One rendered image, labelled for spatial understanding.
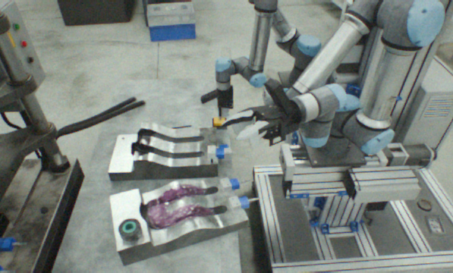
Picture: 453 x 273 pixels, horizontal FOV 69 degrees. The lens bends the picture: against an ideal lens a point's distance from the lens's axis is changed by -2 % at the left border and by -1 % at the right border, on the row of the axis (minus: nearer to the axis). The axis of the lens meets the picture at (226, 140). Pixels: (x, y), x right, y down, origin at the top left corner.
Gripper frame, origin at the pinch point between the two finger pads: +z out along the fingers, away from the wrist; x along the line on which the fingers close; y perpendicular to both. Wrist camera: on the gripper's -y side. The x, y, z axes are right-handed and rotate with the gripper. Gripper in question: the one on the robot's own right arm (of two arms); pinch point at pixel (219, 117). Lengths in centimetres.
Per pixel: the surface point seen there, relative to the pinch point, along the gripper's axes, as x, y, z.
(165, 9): 315, -64, 57
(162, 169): -38.5, -27.3, -1.8
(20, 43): 1, -89, -46
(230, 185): -51, 3, -3
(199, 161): -36.3, -10.4, -4.1
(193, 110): 14.4, -15.0, 5.0
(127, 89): 39, -57, 5
